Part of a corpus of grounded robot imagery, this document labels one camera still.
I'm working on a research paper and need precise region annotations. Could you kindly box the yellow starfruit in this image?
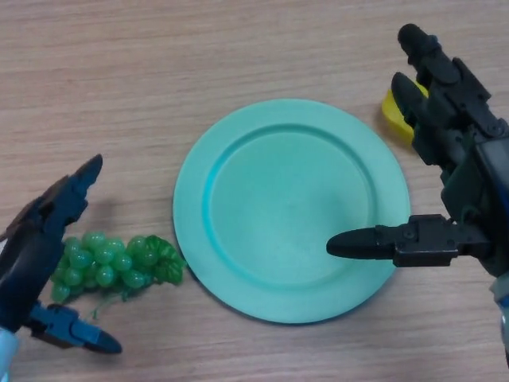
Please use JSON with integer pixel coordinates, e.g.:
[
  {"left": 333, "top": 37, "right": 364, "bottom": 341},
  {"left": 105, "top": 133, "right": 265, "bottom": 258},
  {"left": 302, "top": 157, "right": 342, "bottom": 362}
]
[{"left": 380, "top": 81, "right": 430, "bottom": 146}]

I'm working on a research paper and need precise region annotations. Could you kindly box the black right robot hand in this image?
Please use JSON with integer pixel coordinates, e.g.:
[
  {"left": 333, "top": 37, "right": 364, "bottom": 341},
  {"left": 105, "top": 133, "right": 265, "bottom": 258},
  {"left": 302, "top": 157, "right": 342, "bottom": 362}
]
[{"left": 325, "top": 23, "right": 509, "bottom": 282}]

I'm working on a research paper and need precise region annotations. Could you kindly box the green round plate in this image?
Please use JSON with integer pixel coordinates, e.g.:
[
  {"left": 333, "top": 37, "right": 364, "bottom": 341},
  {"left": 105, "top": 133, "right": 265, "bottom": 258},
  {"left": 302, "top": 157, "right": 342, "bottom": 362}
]
[{"left": 173, "top": 99, "right": 410, "bottom": 325}]

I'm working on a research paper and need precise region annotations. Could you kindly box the green grapes bunch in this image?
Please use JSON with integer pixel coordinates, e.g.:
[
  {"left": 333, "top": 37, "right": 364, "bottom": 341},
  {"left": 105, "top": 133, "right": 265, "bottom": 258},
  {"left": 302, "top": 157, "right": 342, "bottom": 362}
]
[{"left": 50, "top": 232, "right": 187, "bottom": 322}]

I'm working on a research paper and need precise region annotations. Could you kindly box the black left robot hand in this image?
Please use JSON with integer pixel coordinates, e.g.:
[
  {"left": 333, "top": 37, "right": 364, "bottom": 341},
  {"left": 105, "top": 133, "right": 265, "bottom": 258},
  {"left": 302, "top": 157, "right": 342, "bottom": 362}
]
[{"left": 0, "top": 154, "right": 123, "bottom": 356}]

